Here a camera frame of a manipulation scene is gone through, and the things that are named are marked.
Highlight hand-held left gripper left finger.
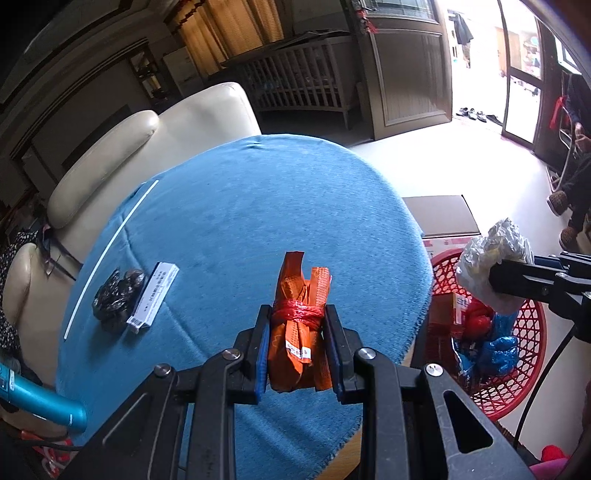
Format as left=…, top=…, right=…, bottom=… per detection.
left=60, top=304, right=273, bottom=480

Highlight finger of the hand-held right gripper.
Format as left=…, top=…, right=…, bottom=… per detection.
left=531, top=251, right=591, bottom=282
left=488, top=260, right=591, bottom=342

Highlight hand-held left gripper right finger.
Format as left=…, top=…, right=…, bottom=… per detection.
left=323, top=304, right=539, bottom=480

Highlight orange packet with red tie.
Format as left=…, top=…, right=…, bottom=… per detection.
left=268, top=250, right=334, bottom=394

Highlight white plastic bag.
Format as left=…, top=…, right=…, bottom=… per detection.
left=455, top=218, right=535, bottom=317

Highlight red wrapper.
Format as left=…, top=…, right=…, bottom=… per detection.
left=462, top=300, right=496, bottom=342

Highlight blue printed plastic bag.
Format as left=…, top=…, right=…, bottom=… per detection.
left=480, top=311, right=522, bottom=376

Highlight white red carton box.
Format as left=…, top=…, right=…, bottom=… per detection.
left=429, top=292, right=472, bottom=340

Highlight red plastic basket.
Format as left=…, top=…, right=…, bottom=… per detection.
left=427, top=248, right=548, bottom=423

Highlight brown cardboard sheet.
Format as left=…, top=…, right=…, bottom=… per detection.
left=402, top=195, right=483, bottom=259

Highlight white small box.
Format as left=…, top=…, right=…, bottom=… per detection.
left=126, top=262, right=180, bottom=334

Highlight blue tablecloth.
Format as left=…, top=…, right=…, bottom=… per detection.
left=55, top=134, right=432, bottom=478

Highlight black crumpled wrapper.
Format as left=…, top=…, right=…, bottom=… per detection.
left=92, top=268, right=147, bottom=334

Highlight thin white strip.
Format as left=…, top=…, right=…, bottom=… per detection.
left=64, top=180, right=160, bottom=340

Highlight pink cloth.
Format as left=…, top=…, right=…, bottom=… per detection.
left=530, top=444, right=583, bottom=480

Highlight glass door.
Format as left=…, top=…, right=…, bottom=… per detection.
left=499, top=0, right=559, bottom=153

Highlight teal cylindrical object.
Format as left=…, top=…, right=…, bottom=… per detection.
left=0, top=361, right=88, bottom=435

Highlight black eyeglasses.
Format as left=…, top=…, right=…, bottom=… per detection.
left=41, top=224, right=79, bottom=280

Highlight brown wooden door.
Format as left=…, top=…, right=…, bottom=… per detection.
left=365, top=14, right=455, bottom=141

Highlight cream leather sofa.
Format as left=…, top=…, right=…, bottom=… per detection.
left=0, top=82, right=262, bottom=388

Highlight hanging dark jacket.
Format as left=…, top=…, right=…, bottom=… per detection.
left=450, top=11, right=474, bottom=45

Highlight white baby crib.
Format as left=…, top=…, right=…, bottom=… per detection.
left=222, top=34, right=356, bottom=127

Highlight white cabinet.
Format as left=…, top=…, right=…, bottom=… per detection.
left=161, top=46, right=204, bottom=90

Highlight dark wooden shelf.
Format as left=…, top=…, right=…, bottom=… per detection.
left=129, top=46, right=169, bottom=100

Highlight yellow curtain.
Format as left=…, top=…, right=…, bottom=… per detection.
left=175, top=0, right=284, bottom=77

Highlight black cable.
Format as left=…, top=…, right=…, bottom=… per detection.
left=512, top=318, right=585, bottom=444

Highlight white metal frame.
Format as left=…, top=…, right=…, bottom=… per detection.
left=547, top=105, right=583, bottom=195

